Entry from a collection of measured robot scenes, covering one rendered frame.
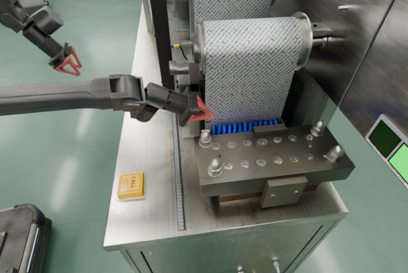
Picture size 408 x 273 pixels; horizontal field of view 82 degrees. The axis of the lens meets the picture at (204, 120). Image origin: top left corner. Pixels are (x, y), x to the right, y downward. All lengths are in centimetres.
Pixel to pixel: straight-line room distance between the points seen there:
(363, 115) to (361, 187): 152
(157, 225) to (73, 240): 116
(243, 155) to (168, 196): 25
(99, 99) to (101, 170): 148
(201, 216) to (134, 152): 32
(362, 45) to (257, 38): 22
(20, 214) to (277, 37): 159
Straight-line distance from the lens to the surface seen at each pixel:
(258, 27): 61
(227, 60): 59
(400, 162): 57
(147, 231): 69
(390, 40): 58
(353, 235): 188
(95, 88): 58
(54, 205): 199
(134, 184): 74
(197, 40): 60
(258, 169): 63
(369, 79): 61
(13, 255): 164
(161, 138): 87
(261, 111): 72
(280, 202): 71
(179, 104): 62
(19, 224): 172
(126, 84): 58
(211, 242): 76
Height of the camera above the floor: 153
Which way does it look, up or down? 43 degrees down
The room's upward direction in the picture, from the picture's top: straight up
